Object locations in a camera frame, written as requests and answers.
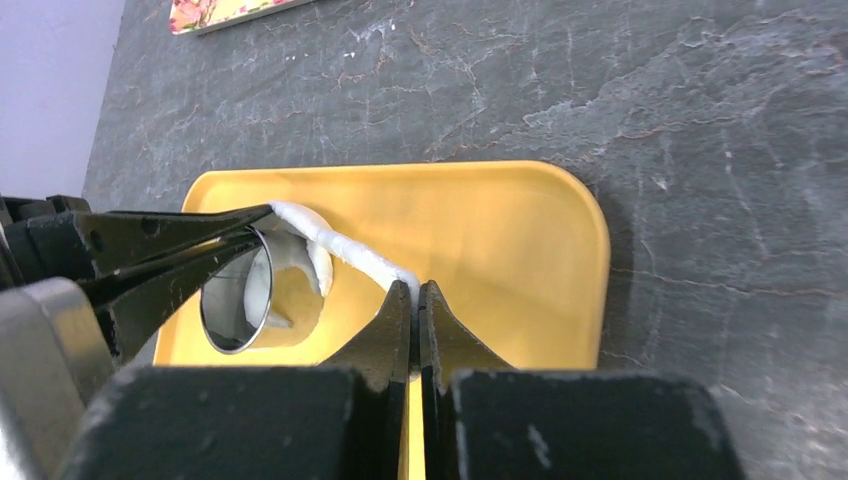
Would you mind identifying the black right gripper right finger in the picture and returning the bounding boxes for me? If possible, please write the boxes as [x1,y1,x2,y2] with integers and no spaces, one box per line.
[418,281,745,479]

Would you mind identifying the floral pattern tray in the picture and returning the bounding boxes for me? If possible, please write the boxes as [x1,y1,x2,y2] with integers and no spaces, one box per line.
[169,0,312,36]

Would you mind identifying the yellow cutting mat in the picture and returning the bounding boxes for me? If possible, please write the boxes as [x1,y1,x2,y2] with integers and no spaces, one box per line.
[152,160,612,480]

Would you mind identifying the white dough ball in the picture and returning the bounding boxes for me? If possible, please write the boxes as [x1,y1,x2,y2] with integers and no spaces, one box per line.
[243,200,421,329]

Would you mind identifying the round metal cutter ring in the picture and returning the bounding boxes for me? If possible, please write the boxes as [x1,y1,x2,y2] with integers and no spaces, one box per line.
[199,226,274,356]

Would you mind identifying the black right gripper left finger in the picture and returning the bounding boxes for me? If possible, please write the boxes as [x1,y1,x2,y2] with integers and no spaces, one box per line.
[59,281,412,479]

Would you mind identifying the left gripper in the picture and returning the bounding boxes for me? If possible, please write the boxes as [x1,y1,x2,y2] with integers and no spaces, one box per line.
[1,195,271,365]

